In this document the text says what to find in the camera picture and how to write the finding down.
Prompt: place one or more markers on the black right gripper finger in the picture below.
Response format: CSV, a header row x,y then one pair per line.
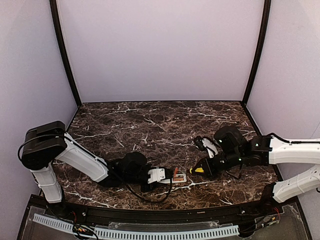
x,y
204,174
202,163

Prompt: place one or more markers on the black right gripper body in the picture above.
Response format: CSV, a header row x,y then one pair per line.
x,y
213,167

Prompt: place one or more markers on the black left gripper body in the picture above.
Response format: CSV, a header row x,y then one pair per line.
x,y
145,184

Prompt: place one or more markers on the yellow handled screwdriver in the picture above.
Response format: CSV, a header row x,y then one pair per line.
x,y
198,169

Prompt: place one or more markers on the white remote control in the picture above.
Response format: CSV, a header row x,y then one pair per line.
x,y
168,181

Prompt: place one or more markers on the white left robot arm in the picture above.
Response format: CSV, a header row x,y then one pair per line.
x,y
50,142

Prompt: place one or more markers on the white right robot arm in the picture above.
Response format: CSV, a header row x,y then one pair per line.
x,y
229,148

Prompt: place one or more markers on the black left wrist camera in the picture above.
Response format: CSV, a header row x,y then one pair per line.
x,y
160,175

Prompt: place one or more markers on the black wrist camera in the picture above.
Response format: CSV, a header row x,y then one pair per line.
x,y
160,175
206,144

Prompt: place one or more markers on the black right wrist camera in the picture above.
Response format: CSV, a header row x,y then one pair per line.
x,y
206,144

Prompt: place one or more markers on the black front table rail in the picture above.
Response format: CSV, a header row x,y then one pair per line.
x,y
237,214

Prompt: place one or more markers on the white slotted cable duct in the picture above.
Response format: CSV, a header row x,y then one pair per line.
x,y
130,231

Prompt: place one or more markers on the black right frame post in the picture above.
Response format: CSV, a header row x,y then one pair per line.
x,y
258,52

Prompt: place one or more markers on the black frame post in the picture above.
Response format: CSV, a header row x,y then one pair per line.
x,y
258,52
63,52

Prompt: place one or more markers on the black left frame post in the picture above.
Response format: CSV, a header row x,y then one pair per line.
x,y
63,52

